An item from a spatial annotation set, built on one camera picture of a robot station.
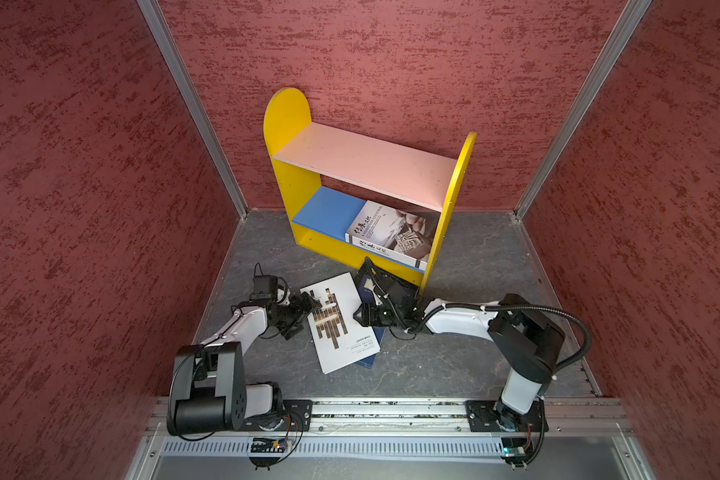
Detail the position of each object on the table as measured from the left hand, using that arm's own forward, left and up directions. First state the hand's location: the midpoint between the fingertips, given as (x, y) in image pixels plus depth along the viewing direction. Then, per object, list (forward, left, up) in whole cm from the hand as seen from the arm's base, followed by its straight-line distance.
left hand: (314, 319), depth 88 cm
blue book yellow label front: (-11, -17, -3) cm, 21 cm away
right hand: (-1, -14, +1) cm, 14 cm away
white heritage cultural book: (+21, -27, +15) cm, 37 cm away
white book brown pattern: (-6, -8, +1) cm, 10 cm away
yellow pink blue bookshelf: (+42, -11, +11) cm, 45 cm away
